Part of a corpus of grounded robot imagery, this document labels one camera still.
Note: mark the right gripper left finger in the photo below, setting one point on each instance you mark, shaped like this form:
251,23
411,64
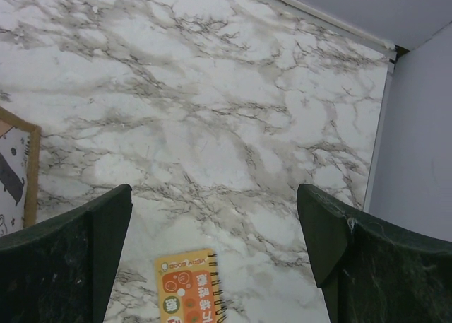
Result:
63,269

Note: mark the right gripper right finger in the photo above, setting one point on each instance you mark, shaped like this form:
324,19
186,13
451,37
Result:
370,270

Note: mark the orange spiral notebook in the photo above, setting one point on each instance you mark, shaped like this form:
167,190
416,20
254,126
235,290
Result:
189,288

